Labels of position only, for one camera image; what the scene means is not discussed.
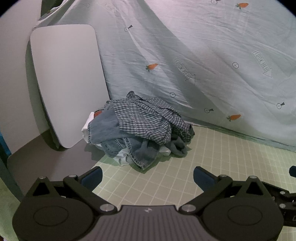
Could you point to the carrot print bed sheet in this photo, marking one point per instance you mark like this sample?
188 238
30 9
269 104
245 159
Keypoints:
196 46

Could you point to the teal cloth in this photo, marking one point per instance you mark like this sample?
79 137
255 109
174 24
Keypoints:
5 148

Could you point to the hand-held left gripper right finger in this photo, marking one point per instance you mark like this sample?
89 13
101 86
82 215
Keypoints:
202 179

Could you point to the pile of denim clothes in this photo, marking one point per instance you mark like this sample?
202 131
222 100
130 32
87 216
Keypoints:
85 132

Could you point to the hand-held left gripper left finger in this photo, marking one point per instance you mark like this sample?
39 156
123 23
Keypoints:
91 179

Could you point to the blue white checked shirt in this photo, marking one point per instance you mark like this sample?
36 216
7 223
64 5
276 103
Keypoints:
143 115

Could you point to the white rounded board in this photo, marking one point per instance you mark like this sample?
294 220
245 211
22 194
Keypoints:
67 81

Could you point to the red brown cloth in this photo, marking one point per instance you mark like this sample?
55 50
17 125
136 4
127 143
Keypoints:
98 113

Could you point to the grey-blue knit garment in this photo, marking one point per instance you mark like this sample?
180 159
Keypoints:
180 146

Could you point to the green grid mat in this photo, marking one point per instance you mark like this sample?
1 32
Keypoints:
231 150

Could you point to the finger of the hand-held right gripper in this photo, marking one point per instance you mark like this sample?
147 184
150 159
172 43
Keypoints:
285 195
293 172

